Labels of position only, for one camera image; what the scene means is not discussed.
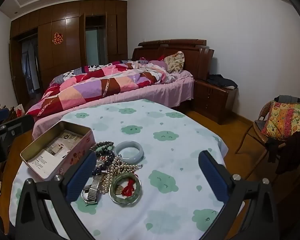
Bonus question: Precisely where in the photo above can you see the wooden nightstand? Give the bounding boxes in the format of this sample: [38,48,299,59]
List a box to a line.
[193,79,239,125]

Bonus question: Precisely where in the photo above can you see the silver metal wristwatch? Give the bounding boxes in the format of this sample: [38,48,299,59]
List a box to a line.
[81,174,104,205]

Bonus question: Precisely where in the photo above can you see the red cord brass pendant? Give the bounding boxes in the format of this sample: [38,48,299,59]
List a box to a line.
[114,179,137,197]

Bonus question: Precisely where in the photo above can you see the wooden bed headboard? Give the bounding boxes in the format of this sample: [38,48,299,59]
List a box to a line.
[132,39,215,81]

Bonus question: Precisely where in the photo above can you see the wicker chair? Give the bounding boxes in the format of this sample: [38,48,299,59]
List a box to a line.
[235,95,300,179]

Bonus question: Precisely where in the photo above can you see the dark purple bead bracelet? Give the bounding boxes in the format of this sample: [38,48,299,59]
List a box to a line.
[92,149,115,177]

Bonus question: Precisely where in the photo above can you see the printed paper leaflet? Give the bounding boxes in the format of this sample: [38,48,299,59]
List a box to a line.
[27,129,77,176]

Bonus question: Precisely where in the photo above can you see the floral pillow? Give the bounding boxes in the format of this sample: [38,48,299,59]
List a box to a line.
[163,51,185,74]

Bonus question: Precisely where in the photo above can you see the red and white bag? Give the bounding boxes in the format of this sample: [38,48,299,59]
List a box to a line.
[14,103,26,118]

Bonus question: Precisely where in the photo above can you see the pearl necklace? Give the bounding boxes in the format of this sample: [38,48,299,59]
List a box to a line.
[100,155,140,194]

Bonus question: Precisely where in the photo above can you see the dark maroon garment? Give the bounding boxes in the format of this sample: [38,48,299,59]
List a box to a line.
[264,131,300,175]

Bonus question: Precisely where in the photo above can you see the green jade bangle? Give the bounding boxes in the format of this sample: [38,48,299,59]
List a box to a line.
[109,172,142,205]

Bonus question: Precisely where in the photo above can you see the patchwork quilt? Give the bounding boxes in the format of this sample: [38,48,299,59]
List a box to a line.
[27,59,176,117]

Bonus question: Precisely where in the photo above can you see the brown wooden wardrobe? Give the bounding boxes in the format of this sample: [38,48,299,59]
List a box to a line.
[8,0,128,107]

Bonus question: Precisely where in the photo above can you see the bed with patchwork quilt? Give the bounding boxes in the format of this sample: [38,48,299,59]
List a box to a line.
[31,70,195,140]

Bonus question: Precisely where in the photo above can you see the dark folded clothes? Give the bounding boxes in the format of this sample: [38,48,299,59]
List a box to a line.
[207,74,238,90]

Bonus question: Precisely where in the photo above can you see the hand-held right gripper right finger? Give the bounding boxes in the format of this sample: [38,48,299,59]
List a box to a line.
[199,150,282,240]

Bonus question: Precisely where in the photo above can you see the colourful patterned cushion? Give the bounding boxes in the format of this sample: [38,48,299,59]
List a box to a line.
[261,101,300,141]

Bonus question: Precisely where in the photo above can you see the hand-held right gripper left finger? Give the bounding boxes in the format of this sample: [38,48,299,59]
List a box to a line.
[15,151,98,240]

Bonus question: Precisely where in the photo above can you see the pale jade bangle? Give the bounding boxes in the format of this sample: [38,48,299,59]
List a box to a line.
[114,141,144,164]

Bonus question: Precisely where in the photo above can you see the rectangular metal tin box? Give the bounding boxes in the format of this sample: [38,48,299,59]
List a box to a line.
[20,120,96,181]

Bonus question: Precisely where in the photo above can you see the green stone bead bracelet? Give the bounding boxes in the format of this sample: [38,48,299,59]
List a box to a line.
[90,141,115,153]

